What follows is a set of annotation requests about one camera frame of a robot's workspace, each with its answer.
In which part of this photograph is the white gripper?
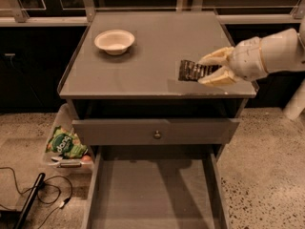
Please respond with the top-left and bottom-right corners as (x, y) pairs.
(197, 37), (269, 87)

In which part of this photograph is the black rxbar chocolate wrapper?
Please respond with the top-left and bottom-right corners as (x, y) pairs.
(178, 60), (221, 81)

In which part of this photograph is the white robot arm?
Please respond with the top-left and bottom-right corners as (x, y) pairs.
(198, 18), (305, 87)

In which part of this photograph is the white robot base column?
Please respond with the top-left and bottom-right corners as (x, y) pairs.
(283, 79), (305, 120)

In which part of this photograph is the brass drawer knob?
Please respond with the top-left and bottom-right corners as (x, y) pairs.
(153, 130), (162, 139)

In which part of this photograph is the grey top drawer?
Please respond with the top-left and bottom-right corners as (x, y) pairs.
(72, 118), (239, 146)

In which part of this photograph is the grey drawer cabinet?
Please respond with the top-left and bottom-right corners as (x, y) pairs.
(59, 11), (256, 156)

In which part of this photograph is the grey open middle drawer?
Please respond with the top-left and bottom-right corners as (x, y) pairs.
(81, 146), (231, 229)

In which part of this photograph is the white paper bowl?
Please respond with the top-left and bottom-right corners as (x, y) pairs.
(94, 30), (135, 55)

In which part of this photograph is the orange round fruit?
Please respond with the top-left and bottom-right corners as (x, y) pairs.
(81, 155), (92, 162)

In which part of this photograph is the green snack bag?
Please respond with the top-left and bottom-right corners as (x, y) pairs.
(46, 126), (88, 159)

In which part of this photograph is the clear plastic bin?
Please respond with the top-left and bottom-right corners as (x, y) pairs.
(42, 104), (94, 174)

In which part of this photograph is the black flat bar device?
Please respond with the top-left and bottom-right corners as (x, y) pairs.
(13, 173), (45, 229)

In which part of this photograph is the black cable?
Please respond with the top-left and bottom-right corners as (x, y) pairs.
(0, 166), (73, 229)

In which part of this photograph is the metal railing frame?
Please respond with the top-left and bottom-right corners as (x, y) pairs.
(0, 0), (304, 27)

